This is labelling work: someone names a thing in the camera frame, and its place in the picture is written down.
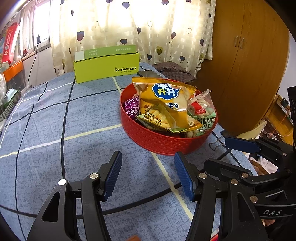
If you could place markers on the wooden wardrobe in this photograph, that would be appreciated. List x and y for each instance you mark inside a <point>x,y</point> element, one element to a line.
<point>250,51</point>

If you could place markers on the clear green cracker bag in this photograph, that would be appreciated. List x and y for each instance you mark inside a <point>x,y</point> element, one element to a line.
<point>201,108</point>

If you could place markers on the yellow chip bag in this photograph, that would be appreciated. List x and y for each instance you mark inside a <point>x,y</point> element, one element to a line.
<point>173,95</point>

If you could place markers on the left hand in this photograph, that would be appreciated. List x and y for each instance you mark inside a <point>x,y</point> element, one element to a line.
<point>134,238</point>

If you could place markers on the red round plastic basket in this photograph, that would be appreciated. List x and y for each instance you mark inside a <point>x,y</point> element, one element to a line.
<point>159,143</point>

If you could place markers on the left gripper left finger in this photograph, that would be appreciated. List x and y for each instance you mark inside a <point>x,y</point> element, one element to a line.
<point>97,188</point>

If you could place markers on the right hand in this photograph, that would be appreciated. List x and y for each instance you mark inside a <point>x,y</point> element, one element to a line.
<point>268,222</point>

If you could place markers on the patterned storage tray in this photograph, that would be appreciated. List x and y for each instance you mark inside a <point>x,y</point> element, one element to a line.
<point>10,106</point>

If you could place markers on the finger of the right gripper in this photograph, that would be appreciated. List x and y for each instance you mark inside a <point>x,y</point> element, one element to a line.
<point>268,148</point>
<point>226,172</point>

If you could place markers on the heart pattern curtain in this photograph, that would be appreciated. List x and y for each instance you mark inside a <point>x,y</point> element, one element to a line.
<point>162,31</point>

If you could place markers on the purple snack packet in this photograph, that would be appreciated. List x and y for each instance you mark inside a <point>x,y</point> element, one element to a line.
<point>131,107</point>

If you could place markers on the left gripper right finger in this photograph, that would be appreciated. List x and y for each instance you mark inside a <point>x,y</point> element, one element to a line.
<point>200,188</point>

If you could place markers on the black binder clip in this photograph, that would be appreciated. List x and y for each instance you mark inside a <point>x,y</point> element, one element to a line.
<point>217,143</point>

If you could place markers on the blue plaid tablecloth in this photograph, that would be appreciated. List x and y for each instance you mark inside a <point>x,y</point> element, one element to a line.
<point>64,130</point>

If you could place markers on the brown checkered cloth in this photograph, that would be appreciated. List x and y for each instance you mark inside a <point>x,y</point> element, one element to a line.
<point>173,71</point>

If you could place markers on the orange box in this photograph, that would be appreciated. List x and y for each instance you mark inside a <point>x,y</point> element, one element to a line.
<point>13,70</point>

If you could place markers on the green cardboard box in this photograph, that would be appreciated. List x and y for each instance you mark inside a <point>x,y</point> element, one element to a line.
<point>105,62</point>

